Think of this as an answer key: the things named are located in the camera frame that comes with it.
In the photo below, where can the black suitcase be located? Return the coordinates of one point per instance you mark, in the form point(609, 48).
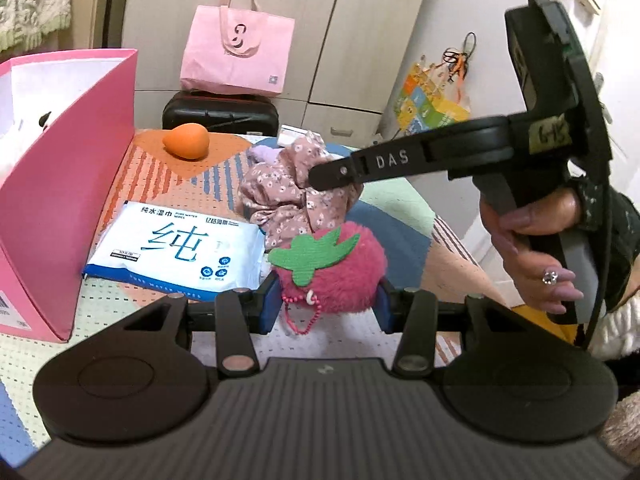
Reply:
point(222, 114)

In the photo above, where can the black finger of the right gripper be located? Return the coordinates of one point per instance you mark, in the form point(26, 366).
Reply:
point(336, 173)

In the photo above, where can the white brown plush cat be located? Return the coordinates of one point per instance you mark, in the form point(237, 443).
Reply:
point(43, 120)

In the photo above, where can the orange egg-shaped sponge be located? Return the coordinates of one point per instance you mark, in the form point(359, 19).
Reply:
point(188, 141)

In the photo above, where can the floral pink fabric scrunchie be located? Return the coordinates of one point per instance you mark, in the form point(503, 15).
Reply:
point(279, 199)

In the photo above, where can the pink cardboard box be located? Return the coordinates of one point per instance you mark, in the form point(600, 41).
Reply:
point(54, 182)

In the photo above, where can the purple plush toy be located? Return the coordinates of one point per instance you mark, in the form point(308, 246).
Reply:
point(263, 154)

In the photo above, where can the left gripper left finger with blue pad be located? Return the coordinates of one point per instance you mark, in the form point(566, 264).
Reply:
point(238, 314)

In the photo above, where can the beige wardrobe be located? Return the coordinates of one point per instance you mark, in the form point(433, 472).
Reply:
point(330, 65)

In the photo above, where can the pink tote bag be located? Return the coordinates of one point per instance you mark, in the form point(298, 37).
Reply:
point(234, 51)

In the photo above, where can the small white tissue pack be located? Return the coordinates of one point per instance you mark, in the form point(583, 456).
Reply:
point(287, 135)

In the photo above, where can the pink furry strawberry plush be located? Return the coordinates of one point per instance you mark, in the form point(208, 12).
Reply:
point(330, 272)

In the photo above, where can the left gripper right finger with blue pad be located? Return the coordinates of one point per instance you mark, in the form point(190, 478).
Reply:
point(411, 313)

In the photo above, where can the large blue wet wipes pack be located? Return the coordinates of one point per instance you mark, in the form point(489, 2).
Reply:
point(174, 250)

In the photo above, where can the colourful hanging paper bag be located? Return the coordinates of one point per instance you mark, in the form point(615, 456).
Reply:
point(433, 94)

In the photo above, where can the hand with painted nails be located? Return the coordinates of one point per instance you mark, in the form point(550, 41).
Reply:
point(541, 280)

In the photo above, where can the cream knitted cardigan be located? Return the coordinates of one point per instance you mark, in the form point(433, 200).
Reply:
point(25, 23)

